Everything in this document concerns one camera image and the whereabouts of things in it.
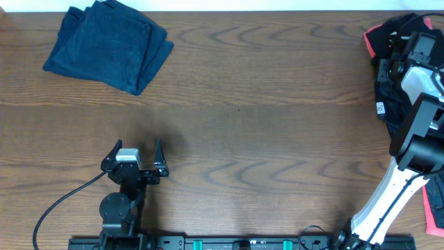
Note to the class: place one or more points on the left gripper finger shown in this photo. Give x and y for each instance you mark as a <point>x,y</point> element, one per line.
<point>112,154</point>
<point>159,160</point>

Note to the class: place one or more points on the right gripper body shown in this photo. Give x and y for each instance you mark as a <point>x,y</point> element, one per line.
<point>385,69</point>

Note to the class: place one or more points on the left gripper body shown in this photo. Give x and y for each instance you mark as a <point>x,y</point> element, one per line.
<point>152,180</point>

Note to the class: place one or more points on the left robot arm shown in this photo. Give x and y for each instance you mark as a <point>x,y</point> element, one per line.
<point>122,211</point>

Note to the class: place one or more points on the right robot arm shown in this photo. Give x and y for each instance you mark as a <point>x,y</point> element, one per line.
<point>367,229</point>

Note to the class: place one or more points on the black printed jersey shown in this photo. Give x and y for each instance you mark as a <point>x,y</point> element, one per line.
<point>418,143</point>

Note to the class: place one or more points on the folded navy blue cloth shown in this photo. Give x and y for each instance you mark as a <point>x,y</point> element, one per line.
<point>111,43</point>

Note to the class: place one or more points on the red cloth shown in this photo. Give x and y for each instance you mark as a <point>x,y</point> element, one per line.
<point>431,212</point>

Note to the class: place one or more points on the black mounting rail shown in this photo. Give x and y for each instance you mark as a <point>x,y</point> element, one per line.
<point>202,243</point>

